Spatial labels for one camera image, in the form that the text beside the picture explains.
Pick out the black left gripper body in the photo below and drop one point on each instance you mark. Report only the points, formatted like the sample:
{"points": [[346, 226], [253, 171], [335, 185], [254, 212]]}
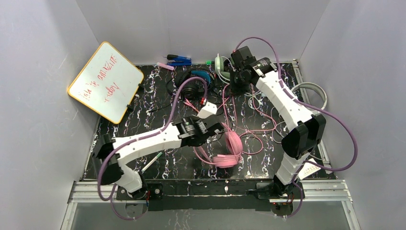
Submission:
{"points": [[208, 129]]}

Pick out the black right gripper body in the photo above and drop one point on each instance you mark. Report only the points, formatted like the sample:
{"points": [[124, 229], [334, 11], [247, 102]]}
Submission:
{"points": [[236, 77]]}

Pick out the pink headphones with cable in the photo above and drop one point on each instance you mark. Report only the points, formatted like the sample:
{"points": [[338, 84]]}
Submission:
{"points": [[233, 141]]}

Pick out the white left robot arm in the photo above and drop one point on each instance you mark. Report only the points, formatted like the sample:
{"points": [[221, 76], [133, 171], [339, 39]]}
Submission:
{"points": [[115, 154]]}

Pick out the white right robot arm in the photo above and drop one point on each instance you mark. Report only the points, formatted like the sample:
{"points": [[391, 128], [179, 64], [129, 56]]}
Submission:
{"points": [[305, 128]]}

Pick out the white green marker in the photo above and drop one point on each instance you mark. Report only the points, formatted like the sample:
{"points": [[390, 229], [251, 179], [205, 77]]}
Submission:
{"points": [[151, 162]]}

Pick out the pink marker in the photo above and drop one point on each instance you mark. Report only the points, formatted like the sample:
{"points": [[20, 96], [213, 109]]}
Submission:
{"points": [[165, 66]]}

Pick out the blue black marker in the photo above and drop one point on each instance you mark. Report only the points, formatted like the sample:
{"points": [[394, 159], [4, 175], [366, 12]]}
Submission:
{"points": [[175, 60]]}

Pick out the yellow framed whiteboard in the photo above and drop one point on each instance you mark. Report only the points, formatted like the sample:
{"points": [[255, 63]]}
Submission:
{"points": [[107, 83]]}

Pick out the green headphones with cable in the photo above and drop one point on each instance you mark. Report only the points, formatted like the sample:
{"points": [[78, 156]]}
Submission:
{"points": [[222, 66]]}

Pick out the black blue headphones with cable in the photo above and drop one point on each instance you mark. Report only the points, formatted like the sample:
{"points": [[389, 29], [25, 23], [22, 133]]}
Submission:
{"points": [[193, 90]]}

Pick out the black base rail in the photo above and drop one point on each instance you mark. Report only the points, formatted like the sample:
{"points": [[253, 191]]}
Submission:
{"points": [[203, 194]]}

